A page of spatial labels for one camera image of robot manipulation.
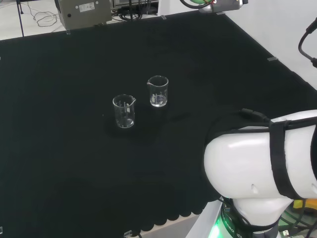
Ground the clear glass beaker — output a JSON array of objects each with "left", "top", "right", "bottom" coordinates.
[
  {"left": 112, "top": 94, "right": 137, "bottom": 129},
  {"left": 147, "top": 75, "right": 169, "bottom": 108}
]

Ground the black table cloth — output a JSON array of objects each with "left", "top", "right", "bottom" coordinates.
[{"left": 0, "top": 11, "right": 317, "bottom": 238}]

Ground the grey metal box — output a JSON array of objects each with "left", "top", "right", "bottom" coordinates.
[{"left": 54, "top": 0, "right": 113, "bottom": 31}]

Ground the yellow stop button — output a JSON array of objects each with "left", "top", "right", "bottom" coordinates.
[{"left": 293, "top": 197, "right": 317, "bottom": 217}]

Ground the black tripod leg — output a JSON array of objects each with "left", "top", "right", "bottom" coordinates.
[{"left": 16, "top": 0, "right": 25, "bottom": 38}]

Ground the black equipment with cables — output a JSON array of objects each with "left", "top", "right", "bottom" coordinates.
[{"left": 110, "top": 0, "right": 159, "bottom": 21}]

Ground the green cable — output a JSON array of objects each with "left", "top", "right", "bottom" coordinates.
[{"left": 179, "top": 0, "right": 214, "bottom": 7}]

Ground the thin white floor cable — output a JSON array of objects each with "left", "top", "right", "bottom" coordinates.
[{"left": 24, "top": 0, "right": 60, "bottom": 28}]

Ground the black looped cable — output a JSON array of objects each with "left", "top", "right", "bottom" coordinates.
[{"left": 298, "top": 18, "right": 317, "bottom": 68}]

